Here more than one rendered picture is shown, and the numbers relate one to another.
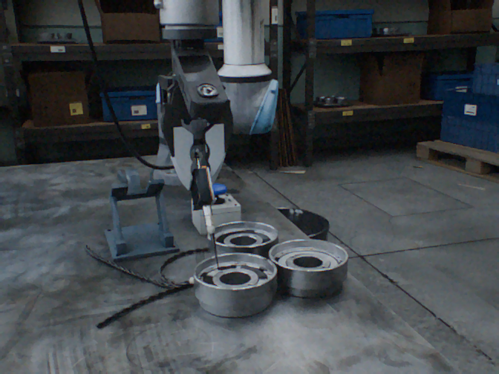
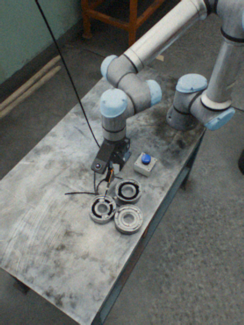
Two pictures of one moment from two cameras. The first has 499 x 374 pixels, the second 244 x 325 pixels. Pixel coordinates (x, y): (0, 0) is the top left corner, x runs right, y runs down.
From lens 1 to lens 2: 91 cm
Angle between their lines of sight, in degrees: 54
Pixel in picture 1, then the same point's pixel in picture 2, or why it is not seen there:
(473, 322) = not seen: outside the picture
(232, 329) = (88, 223)
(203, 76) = (103, 158)
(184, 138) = not seen: hidden behind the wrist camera
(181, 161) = not seen: hidden behind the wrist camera
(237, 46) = (210, 90)
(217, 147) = (116, 169)
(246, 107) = (203, 118)
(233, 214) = (146, 172)
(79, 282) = (81, 168)
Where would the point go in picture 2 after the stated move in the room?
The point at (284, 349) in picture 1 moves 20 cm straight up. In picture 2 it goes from (88, 241) to (82, 217)
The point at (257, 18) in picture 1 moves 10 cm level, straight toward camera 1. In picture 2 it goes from (225, 83) to (205, 97)
